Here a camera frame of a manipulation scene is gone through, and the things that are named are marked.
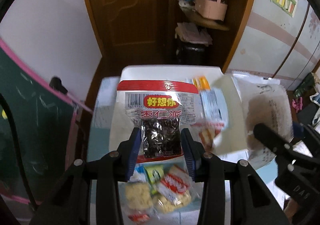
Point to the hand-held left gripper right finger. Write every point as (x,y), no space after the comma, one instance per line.
(188,155)

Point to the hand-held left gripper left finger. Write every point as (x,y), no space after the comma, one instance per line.
(133,150)

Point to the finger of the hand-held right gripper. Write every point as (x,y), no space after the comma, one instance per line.
(300,130)
(268,137)

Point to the clear bread packet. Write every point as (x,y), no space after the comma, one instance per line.
(265,105)

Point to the red white packet dark filling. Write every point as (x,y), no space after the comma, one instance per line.
(160,105)

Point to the large clear pale blue packet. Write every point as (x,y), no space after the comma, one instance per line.
(212,105)

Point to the white plastic bin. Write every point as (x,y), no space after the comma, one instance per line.
(162,72)

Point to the small blue white packet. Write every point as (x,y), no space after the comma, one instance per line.
(140,175)

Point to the pink toy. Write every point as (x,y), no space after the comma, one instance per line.
(297,103)

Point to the white blue bag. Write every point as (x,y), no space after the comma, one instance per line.
(316,106)

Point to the red white cracker packet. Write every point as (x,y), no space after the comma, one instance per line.
(175,182)

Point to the small green yellow packet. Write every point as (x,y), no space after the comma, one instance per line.
(155,175)

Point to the green bag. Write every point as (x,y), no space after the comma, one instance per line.
(303,85)

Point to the clear packet yellow puffs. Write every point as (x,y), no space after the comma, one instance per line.
(138,196)
(170,205)

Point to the small red orange packet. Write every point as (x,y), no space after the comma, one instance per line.
(140,218)

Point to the pale wardrobe pink stripes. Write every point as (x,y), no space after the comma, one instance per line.
(275,45)

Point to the black clamp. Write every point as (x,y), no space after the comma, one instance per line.
(58,85)

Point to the black waste bin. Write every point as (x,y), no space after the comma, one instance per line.
(191,52)

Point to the pink framed green chalkboard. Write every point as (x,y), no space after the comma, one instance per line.
(25,115)

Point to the stack of papers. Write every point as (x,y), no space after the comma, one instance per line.
(192,32)

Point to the wooden corner shelf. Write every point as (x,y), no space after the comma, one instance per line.
(237,15)

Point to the brown wooden door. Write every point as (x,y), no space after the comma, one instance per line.
(125,15)

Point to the small blue toy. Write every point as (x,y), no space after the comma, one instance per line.
(186,0)

